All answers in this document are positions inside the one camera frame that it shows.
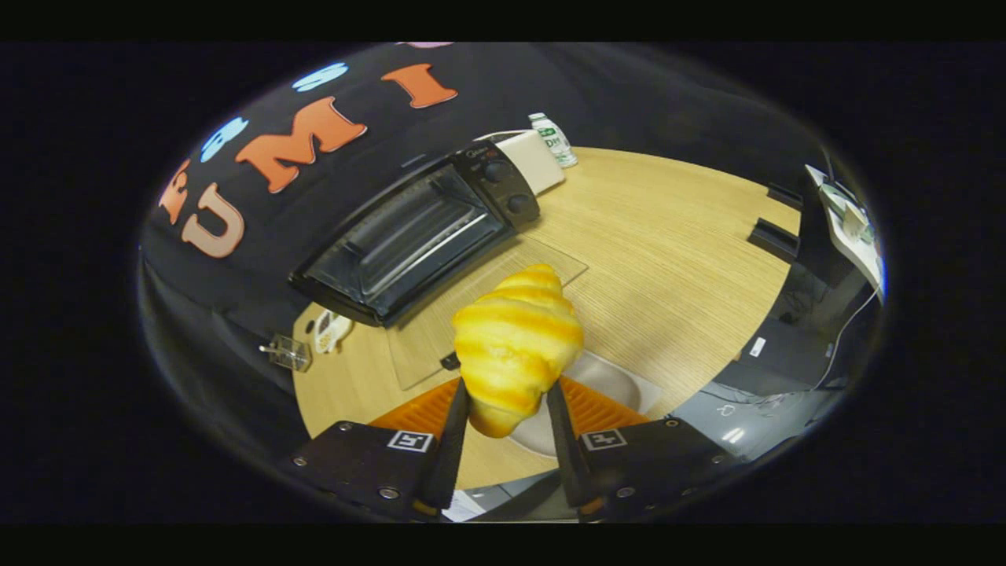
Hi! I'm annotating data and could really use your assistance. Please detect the white bread toaster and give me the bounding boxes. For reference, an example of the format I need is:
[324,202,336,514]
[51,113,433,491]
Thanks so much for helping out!
[475,130,567,196]

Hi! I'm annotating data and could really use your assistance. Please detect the yellow croissant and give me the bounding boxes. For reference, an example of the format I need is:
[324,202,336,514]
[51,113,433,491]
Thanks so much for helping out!
[451,263,585,439]

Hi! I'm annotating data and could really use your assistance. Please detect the white cable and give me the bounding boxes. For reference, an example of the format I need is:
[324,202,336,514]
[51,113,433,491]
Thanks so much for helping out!
[810,279,883,391]

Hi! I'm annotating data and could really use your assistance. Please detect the black toaster oven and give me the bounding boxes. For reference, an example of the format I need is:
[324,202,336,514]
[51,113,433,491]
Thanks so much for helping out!
[288,140,589,391]

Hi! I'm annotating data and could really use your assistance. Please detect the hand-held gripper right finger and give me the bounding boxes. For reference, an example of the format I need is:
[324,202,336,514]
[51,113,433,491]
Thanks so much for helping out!
[546,376,747,520]

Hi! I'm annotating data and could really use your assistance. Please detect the white divided snack dish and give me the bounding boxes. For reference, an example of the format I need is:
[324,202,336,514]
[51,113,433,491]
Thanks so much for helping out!
[313,309,354,355]

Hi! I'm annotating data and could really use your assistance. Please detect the wire basket holder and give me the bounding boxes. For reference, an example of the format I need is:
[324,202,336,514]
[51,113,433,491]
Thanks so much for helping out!
[259,334,313,372]

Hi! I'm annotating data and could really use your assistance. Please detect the white oval plate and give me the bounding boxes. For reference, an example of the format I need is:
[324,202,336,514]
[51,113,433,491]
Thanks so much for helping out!
[509,350,663,458]

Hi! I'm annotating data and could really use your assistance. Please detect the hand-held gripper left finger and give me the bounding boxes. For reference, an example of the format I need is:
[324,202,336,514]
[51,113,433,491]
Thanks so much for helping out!
[287,377,472,520]

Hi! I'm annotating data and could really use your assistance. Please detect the white side desk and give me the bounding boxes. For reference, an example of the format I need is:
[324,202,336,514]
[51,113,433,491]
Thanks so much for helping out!
[806,164,887,303]

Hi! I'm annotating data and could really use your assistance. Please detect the white bottle green label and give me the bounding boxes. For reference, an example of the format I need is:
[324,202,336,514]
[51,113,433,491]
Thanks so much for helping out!
[528,112,578,168]

